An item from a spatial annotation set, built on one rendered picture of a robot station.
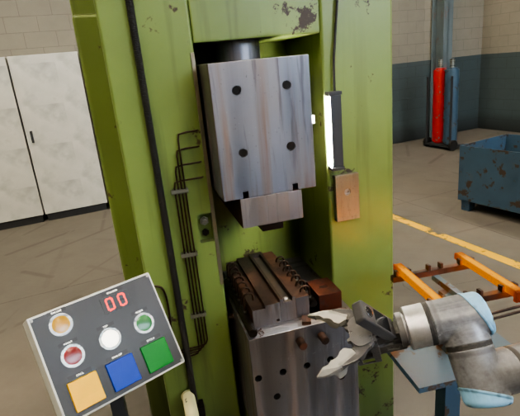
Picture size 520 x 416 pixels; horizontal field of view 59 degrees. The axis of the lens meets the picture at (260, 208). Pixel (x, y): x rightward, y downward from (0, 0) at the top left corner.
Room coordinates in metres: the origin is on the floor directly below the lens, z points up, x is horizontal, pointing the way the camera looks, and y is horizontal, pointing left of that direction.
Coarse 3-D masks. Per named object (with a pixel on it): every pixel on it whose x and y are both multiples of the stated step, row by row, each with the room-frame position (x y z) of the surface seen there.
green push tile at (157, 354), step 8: (152, 344) 1.10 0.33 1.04; (160, 344) 1.11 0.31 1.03; (144, 352) 1.08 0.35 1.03; (152, 352) 1.09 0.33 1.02; (160, 352) 1.10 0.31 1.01; (168, 352) 1.11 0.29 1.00; (144, 360) 1.07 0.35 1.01; (152, 360) 1.08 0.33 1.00; (160, 360) 1.09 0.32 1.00; (168, 360) 1.10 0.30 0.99; (152, 368) 1.07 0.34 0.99
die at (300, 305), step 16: (272, 256) 1.73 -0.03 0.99; (240, 272) 1.63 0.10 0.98; (256, 272) 1.60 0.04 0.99; (240, 288) 1.50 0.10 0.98; (256, 288) 1.47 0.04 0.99; (272, 288) 1.44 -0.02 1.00; (288, 288) 1.43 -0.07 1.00; (256, 304) 1.37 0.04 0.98; (272, 304) 1.35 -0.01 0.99; (288, 304) 1.36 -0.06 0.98; (304, 304) 1.37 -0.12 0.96; (256, 320) 1.33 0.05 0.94; (272, 320) 1.35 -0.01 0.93
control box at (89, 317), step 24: (120, 288) 1.16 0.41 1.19; (144, 288) 1.20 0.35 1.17; (48, 312) 1.05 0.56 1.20; (72, 312) 1.07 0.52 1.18; (96, 312) 1.10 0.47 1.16; (120, 312) 1.13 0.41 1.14; (144, 312) 1.15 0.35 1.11; (48, 336) 1.01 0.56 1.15; (72, 336) 1.04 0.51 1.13; (96, 336) 1.06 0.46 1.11; (120, 336) 1.09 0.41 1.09; (144, 336) 1.12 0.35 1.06; (168, 336) 1.14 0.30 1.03; (48, 360) 0.98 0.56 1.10; (96, 360) 1.03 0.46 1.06; (48, 384) 0.97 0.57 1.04; (72, 408) 0.94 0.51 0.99; (96, 408) 0.96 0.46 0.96
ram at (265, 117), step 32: (224, 64) 1.33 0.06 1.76; (256, 64) 1.35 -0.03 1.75; (288, 64) 1.38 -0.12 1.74; (224, 96) 1.33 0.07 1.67; (256, 96) 1.35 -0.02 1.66; (288, 96) 1.37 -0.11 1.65; (224, 128) 1.32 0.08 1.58; (256, 128) 1.35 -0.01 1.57; (288, 128) 1.37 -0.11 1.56; (224, 160) 1.32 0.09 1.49; (256, 160) 1.34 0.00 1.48; (288, 160) 1.37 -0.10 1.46; (224, 192) 1.32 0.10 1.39; (256, 192) 1.34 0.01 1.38
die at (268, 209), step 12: (288, 192) 1.37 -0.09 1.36; (300, 192) 1.38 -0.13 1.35; (228, 204) 1.53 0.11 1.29; (240, 204) 1.33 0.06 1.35; (252, 204) 1.34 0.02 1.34; (264, 204) 1.35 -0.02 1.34; (276, 204) 1.36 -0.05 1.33; (288, 204) 1.37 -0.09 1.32; (300, 204) 1.38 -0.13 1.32; (240, 216) 1.35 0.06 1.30; (252, 216) 1.34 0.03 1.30; (264, 216) 1.35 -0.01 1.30; (276, 216) 1.36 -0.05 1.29; (288, 216) 1.37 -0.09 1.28; (300, 216) 1.38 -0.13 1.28
